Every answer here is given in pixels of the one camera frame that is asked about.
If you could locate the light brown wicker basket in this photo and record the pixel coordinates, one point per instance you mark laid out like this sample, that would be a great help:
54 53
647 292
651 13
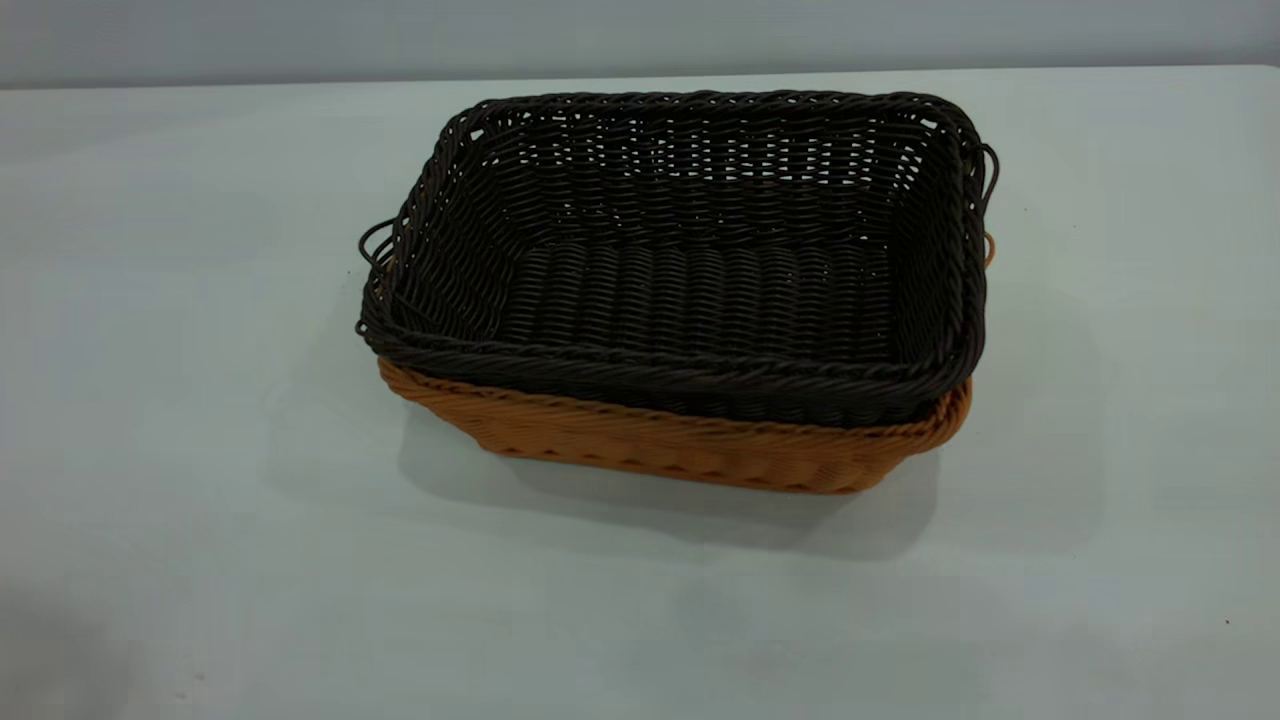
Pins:
700 450

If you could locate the dark brown wicker basket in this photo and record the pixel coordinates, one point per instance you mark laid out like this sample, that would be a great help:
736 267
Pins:
700 290

